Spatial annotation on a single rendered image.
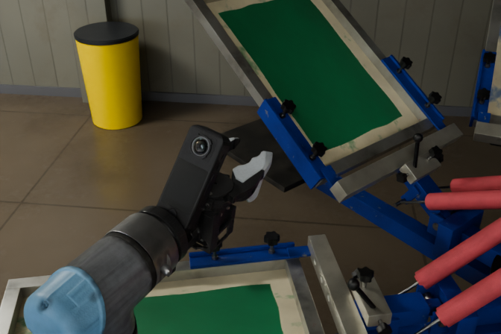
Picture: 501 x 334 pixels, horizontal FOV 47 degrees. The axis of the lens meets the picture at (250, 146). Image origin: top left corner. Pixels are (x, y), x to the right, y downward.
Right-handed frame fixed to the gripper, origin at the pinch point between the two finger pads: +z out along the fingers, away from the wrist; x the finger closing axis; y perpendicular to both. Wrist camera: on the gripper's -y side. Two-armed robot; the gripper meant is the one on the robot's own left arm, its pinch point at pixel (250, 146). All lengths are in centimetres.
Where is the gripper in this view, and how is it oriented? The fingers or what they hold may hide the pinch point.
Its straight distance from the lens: 76.4
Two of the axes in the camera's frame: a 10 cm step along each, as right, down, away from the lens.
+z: 5.1, -4.3, 7.5
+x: 8.5, 3.7, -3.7
